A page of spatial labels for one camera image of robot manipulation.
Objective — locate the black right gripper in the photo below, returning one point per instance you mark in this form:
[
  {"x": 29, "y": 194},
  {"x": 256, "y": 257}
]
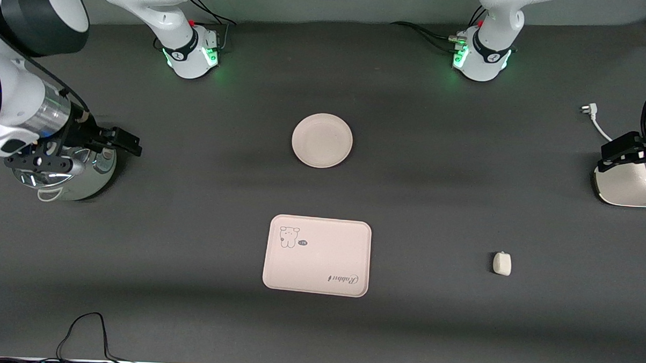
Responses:
[{"x": 84, "y": 131}]

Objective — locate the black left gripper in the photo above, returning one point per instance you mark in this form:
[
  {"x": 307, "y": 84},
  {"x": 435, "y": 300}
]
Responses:
[{"x": 626, "y": 147}]

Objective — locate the small white bun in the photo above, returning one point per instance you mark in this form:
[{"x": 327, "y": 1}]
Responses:
[{"x": 502, "y": 263}]

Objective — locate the round cream plate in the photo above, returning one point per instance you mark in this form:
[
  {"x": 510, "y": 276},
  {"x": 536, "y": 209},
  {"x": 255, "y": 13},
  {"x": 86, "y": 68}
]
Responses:
[{"x": 321, "y": 140}]

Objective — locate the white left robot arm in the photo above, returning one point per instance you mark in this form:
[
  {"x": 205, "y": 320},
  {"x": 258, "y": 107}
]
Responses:
[{"x": 488, "y": 55}]

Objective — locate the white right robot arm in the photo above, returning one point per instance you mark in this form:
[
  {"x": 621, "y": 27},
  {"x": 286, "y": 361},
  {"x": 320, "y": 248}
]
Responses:
[{"x": 170, "y": 15}]

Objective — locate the cream tray with rabbit print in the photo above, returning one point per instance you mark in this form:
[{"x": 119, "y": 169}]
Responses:
[{"x": 317, "y": 255}]

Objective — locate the cream white toaster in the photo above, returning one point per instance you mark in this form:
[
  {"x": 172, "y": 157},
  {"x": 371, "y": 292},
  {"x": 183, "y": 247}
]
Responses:
[{"x": 632, "y": 187}]

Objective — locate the shiny metal pot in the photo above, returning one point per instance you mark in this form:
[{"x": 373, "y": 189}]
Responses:
[{"x": 86, "y": 184}]

